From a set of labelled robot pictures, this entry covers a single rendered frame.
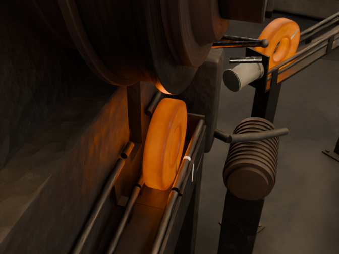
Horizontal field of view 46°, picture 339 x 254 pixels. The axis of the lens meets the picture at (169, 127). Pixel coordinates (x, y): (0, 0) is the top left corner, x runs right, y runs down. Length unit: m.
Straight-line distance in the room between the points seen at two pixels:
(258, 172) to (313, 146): 1.01
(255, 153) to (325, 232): 0.68
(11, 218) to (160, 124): 0.29
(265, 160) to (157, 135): 0.45
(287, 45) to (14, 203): 0.87
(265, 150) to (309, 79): 1.51
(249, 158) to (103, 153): 0.50
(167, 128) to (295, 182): 1.20
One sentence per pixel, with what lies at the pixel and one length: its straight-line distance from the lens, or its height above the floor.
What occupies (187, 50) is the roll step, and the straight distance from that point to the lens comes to 0.41.
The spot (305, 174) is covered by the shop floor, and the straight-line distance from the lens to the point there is 1.81.
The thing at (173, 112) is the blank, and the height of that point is 0.81.
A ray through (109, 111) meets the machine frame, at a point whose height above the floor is 0.85.
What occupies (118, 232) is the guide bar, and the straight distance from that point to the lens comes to 0.60.
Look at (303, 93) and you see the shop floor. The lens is 2.35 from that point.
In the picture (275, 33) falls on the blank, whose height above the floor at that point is 0.76.
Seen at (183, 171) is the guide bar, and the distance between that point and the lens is 0.66.
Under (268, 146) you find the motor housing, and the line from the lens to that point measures 1.05.
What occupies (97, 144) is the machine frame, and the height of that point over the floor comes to 0.83.
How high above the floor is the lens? 1.16
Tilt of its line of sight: 37 degrees down
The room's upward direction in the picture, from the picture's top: 1 degrees clockwise
